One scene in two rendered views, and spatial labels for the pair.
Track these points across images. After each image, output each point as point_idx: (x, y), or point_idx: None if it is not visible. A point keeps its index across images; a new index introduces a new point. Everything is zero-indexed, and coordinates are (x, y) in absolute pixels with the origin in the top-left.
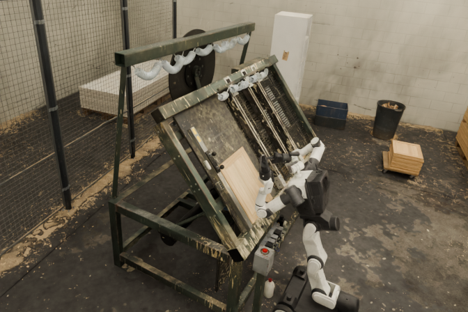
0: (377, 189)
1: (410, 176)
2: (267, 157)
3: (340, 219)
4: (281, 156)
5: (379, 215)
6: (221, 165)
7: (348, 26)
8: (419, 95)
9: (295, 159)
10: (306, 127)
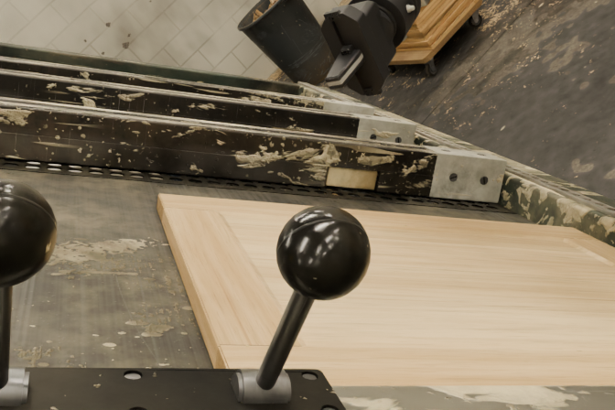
0: (482, 89)
1: (474, 20)
2: (336, 75)
3: (569, 182)
4: (369, 3)
5: (588, 88)
6: (299, 226)
7: None
8: None
9: None
10: (226, 82)
